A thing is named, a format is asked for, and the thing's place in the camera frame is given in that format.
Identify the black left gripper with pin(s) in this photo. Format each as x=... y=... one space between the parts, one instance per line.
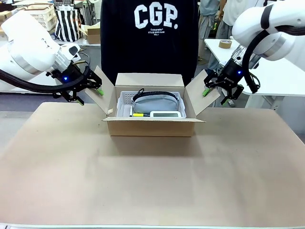
x=65 y=76

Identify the person in black sweatshirt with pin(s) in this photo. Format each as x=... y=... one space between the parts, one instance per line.
x=147 y=47

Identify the white folding table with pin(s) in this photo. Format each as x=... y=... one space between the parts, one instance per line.
x=88 y=46

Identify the brown cardboard box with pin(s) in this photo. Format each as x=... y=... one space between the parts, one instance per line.
x=150 y=128

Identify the white digital clock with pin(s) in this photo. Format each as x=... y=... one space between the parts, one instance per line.
x=166 y=115

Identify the brown packing tape roll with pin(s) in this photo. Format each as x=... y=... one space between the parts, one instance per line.
x=225 y=44

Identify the person in white shirt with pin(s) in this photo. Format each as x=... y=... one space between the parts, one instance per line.
x=228 y=14

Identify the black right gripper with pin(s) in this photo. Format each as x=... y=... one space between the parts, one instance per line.
x=232 y=74

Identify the person in light blue top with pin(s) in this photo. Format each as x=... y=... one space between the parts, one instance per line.
x=208 y=16

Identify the grey zipper pouch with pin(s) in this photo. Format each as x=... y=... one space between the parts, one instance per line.
x=155 y=103

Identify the black white striped bag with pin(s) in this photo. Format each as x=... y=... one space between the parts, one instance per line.
x=68 y=26

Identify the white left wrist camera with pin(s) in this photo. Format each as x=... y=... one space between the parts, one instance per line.
x=74 y=51

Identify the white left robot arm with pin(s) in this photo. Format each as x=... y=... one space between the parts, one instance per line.
x=28 y=47

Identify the white plastic crate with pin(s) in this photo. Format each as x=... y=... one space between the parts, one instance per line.
x=46 y=16

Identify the yellow marker pen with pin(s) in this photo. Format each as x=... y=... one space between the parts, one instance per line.
x=139 y=115

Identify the white perforated plastic basket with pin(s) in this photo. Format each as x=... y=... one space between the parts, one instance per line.
x=124 y=102

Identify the small brown cardboard carton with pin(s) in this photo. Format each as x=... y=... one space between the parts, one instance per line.
x=4 y=15

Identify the small open cardboard box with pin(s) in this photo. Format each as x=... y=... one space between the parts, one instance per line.
x=94 y=35

